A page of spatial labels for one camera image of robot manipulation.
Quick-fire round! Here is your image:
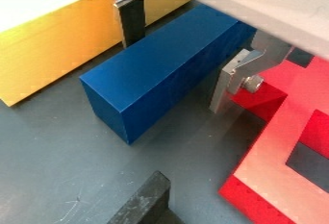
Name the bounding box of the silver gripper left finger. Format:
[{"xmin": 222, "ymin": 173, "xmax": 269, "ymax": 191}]
[{"xmin": 115, "ymin": 0, "xmax": 146, "ymax": 47}]

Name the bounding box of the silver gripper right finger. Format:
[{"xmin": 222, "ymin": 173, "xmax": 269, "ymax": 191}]
[{"xmin": 210, "ymin": 31, "xmax": 293, "ymax": 113}]

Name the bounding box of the blue bar block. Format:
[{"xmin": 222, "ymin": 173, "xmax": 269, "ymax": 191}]
[{"xmin": 80, "ymin": 5, "xmax": 254, "ymax": 143}]

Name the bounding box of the yellow slotted board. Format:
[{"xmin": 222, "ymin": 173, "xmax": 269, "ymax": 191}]
[{"xmin": 0, "ymin": 0, "xmax": 192, "ymax": 108}]

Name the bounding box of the red fork-shaped block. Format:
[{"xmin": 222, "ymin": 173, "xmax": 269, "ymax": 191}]
[{"xmin": 218, "ymin": 58, "xmax": 329, "ymax": 224}]

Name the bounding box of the black angle bracket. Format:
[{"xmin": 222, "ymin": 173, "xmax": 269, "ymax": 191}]
[{"xmin": 107, "ymin": 171, "xmax": 184, "ymax": 224}]

